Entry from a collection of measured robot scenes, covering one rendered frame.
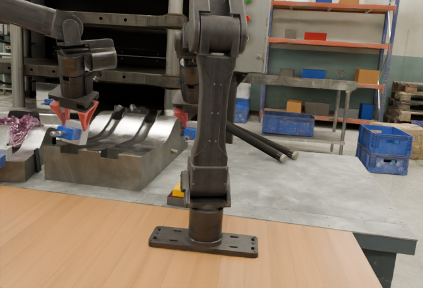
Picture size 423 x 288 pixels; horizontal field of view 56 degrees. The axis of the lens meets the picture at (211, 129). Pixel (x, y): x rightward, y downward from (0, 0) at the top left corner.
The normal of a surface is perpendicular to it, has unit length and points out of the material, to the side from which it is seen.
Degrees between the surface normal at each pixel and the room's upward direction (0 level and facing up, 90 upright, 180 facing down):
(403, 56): 90
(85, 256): 0
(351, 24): 90
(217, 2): 75
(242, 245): 0
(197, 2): 49
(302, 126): 92
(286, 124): 93
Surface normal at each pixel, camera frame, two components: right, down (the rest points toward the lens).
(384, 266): -0.18, 0.18
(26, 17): 0.46, 0.24
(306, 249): 0.07, -0.98
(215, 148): 0.18, 0.25
